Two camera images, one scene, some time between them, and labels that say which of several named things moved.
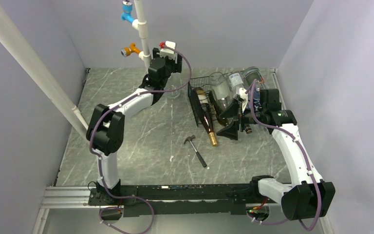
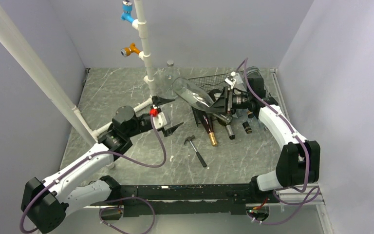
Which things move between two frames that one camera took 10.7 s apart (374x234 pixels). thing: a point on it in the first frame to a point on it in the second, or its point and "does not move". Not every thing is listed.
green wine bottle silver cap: x=223 y=120 does not move
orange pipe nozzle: x=126 y=51 does not move
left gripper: x=177 y=68 to x=157 y=101
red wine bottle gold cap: x=205 y=107 does not move
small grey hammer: x=199 y=157 does not move
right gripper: x=231 y=131 to x=220 y=105
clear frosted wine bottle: x=221 y=90 to x=191 y=94
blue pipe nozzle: x=127 y=8 does not move
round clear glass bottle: x=174 y=82 does not move
